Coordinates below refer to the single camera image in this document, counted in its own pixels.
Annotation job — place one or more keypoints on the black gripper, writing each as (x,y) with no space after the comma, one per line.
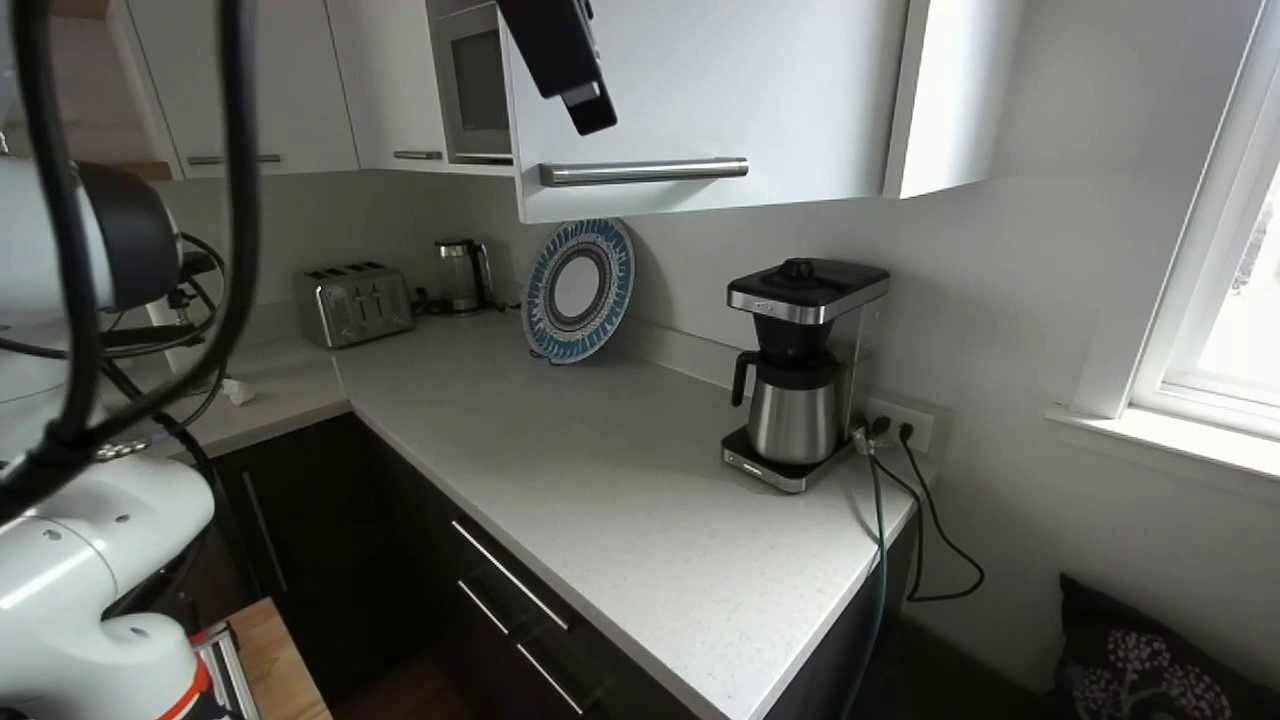
(554,43)

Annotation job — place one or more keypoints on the narrow white cabinet door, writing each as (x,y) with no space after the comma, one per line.
(394,92)

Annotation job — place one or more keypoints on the wide white cabinet door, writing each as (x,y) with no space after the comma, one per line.
(295,92)

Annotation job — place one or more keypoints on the dark drawer cabinet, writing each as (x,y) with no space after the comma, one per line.
(440,584)

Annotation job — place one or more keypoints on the small glass jar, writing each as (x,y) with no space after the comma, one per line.
(466,276)

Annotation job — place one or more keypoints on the blue white decorative plate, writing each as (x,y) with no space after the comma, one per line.
(543,312)

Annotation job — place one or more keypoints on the black silver coffee maker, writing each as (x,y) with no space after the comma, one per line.
(807,284)

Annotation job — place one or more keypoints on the silver toaster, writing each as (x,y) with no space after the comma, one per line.
(357,305)

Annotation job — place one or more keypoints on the steel coffee carafe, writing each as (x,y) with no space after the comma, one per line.
(794,420)

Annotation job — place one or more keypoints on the wooden board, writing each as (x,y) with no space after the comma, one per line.
(272,661)

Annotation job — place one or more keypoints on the white framed window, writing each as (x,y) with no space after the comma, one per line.
(1215,264)

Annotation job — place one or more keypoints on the dark patterned cushion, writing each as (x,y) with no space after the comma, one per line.
(1146,665)

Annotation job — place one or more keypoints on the white wall cabinet body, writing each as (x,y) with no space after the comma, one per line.
(952,92)

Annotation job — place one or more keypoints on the white camera stand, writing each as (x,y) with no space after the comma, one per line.
(238,393)

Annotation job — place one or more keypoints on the white wall power outlet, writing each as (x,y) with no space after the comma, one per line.
(912,427)

